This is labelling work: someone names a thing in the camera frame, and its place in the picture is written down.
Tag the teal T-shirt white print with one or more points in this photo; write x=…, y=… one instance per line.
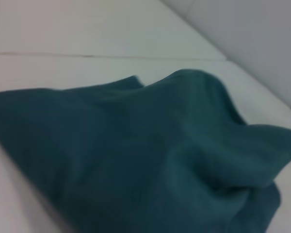
x=135, y=157

